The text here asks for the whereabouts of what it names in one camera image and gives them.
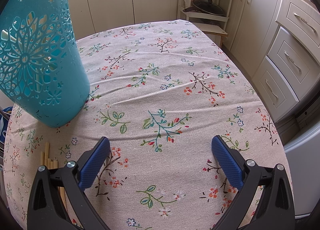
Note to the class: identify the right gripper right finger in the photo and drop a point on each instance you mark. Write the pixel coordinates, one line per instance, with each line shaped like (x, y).
(275, 209)

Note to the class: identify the small white step stool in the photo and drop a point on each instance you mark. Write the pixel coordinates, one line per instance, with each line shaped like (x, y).
(215, 30)

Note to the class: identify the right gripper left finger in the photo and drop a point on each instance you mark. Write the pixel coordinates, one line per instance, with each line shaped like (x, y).
(46, 209)

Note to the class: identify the teal perforated plastic basket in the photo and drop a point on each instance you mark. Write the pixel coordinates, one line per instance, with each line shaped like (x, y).
(41, 69)

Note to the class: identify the wooden chopstick bundle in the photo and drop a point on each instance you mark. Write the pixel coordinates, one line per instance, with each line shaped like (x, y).
(45, 160)

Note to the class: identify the floral tablecloth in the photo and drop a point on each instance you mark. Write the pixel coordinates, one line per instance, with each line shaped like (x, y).
(159, 92)

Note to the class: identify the black pan in cart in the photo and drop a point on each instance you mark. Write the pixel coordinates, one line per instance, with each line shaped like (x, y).
(207, 7)

